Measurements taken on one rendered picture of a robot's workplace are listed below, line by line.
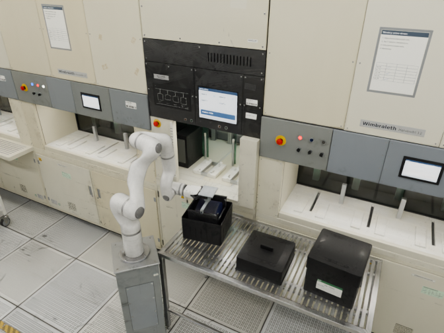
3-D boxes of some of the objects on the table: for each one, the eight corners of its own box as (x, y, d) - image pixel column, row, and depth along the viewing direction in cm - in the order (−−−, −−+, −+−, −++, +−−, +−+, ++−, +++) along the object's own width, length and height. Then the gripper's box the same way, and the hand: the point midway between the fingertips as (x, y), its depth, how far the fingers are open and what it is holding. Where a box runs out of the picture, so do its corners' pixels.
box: (301, 289, 203) (306, 256, 191) (316, 258, 224) (322, 227, 212) (352, 311, 190) (361, 277, 178) (363, 276, 212) (372, 244, 199)
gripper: (178, 191, 230) (204, 196, 225) (188, 178, 244) (213, 183, 239) (179, 201, 233) (205, 206, 229) (189, 187, 248) (213, 192, 243)
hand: (207, 193), depth 234 cm, fingers open, 6 cm apart
